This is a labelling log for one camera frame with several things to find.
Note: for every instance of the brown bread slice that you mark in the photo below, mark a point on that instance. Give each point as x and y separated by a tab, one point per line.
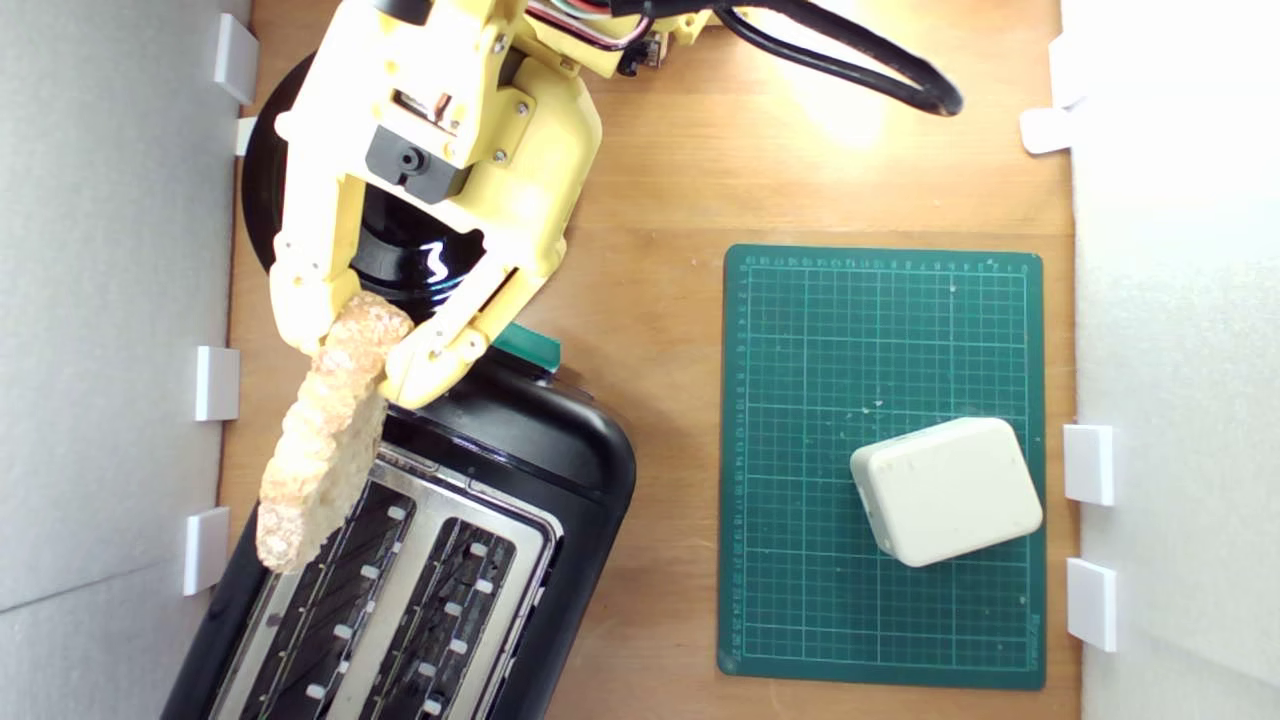
320	450

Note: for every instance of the green toaster lever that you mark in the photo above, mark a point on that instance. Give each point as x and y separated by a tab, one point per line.
530	348

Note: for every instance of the black two-slot toaster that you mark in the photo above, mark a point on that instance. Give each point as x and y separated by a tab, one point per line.
520	440

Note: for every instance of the black plate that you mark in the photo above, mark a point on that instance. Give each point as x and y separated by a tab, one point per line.
400	260

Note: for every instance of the green cutting mat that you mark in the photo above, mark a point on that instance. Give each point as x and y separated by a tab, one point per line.
800	350

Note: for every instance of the white block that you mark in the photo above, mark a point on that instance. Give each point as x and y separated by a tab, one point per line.
945	490

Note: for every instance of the small white wall clip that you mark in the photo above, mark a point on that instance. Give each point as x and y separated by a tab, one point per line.
246	135

